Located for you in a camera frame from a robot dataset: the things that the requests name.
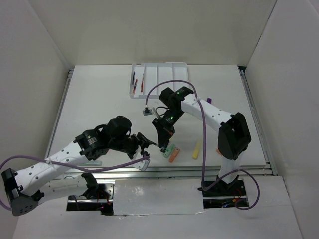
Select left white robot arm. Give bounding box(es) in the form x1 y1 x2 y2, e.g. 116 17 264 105
1 116 155 217

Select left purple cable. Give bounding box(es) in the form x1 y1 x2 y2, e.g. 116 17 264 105
0 155 152 212

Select aluminium table frame rails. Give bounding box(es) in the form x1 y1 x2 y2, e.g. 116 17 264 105
46 65 274 178

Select purple cable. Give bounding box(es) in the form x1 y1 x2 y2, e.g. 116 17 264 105
145 79 261 212
0 155 152 212

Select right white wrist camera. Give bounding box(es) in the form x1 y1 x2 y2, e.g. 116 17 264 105
143 107 160 119

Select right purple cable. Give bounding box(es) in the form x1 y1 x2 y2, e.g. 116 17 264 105
145 79 261 212

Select white foil cover panel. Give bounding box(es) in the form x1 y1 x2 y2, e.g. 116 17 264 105
113 179 204 216

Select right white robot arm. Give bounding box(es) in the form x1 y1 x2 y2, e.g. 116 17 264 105
152 87 251 195

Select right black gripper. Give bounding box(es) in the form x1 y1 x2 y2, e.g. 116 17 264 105
152 108 185 147

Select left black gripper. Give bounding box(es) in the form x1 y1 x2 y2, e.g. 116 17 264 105
110 131 153 158

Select green pastel long highlighter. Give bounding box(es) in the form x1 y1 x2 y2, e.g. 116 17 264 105
81 160 103 167

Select red gel pen with grip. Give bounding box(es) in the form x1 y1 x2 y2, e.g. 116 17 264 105
133 79 138 95

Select green pastel short highlighter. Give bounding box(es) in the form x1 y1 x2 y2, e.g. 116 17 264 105
163 144 176 158

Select white divided plastic tray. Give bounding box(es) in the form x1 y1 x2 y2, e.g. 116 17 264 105
129 62 188 99

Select orange pastel short highlighter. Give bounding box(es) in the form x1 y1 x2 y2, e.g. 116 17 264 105
169 147 180 163

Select yellow pastel highlighter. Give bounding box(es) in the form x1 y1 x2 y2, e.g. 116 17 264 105
192 140 201 160

